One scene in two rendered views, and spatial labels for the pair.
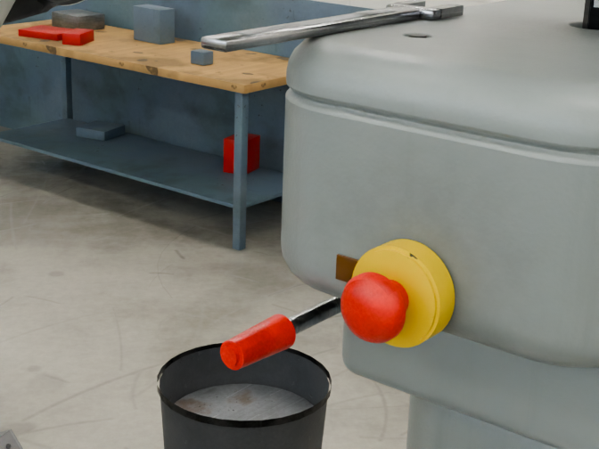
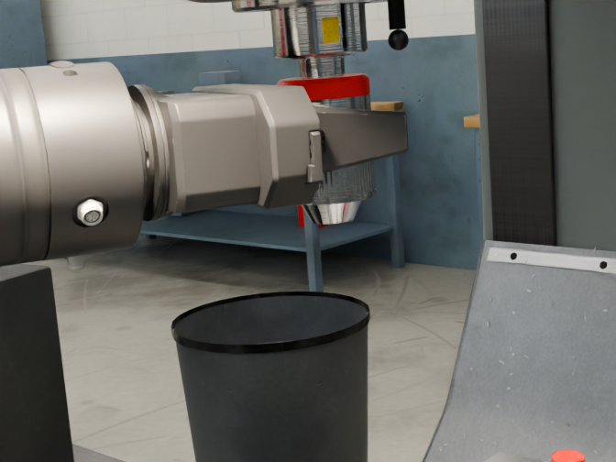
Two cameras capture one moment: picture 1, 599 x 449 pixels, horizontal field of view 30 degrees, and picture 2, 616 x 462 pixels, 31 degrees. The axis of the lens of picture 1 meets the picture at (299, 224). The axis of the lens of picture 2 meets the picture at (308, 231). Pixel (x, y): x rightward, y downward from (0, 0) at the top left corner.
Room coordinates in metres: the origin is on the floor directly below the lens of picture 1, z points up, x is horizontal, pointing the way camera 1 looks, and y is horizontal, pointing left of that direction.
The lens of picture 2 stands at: (0.21, -0.25, 1.29)
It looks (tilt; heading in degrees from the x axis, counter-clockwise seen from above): 10 degrees down; 6
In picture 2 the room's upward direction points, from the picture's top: 4 degrees counter-clockwise
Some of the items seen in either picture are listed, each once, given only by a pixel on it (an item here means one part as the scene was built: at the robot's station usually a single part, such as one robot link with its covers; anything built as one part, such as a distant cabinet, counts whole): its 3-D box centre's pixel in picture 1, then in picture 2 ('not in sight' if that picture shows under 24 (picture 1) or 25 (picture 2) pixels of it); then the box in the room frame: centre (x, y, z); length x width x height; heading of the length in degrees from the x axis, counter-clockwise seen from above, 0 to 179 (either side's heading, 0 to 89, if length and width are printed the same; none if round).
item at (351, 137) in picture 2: not in sight; (353, 137); (0.75, -0.21, 1.24); 0.06 x 0.02 x 0.03; 120
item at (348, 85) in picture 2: not in sight; (323, 86); (0.78, -0.20, 1.26); 0.05 x 0.05 x 0.01
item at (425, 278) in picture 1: (402, 293); not in sight; (0.59, -0.06, 1.76); 0.06 x 0.02 x 0.06; 53
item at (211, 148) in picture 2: not in sight; (155, 157); (0.73, -0.12, 1.24); 0.13 x 0.12 x 0.10; 30
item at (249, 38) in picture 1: (340, 22); not in sight; (0.72, -0.02, 1.89); 0.24 x 0.04 x 0.01; 143
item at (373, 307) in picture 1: (379, 305); not in sight; (0.57, -0.05, 1.76); 0.04 x 0.03 x 0.04; 53
